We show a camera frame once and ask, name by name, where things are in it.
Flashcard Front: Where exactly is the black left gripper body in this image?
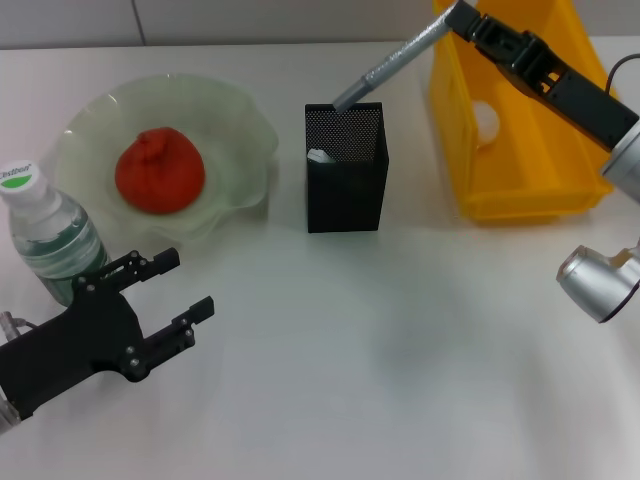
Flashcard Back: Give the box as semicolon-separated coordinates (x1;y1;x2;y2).
0;277;151;419

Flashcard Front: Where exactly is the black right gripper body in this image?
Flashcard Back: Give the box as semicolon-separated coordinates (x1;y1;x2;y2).
499;30;640;151

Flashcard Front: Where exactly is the white paper ball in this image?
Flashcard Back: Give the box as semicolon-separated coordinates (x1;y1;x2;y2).
472;99;501;146

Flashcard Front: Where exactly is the grey marker pen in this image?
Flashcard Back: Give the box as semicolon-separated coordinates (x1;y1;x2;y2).
332;12;459;114

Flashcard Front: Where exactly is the orange fruit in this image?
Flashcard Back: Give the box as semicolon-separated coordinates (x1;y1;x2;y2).
114;127;206;216

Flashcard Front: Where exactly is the clear green-label water bottle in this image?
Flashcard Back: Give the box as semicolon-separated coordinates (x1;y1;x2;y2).
0;159;110;307

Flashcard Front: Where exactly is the pale green glass fruit plate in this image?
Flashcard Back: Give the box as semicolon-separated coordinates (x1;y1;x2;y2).
54;73;280;249

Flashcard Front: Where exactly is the black mesh pen holder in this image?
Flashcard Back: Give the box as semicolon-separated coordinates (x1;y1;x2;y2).
304;102;390;234

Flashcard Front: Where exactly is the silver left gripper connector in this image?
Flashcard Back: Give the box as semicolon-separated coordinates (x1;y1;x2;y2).
0;310;22;342

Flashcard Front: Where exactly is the yellow plastic bin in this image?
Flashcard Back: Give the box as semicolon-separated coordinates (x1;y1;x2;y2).
428;0;617;224

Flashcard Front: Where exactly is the grey right gripper cable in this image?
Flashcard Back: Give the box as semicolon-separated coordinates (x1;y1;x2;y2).
604;54;640;94

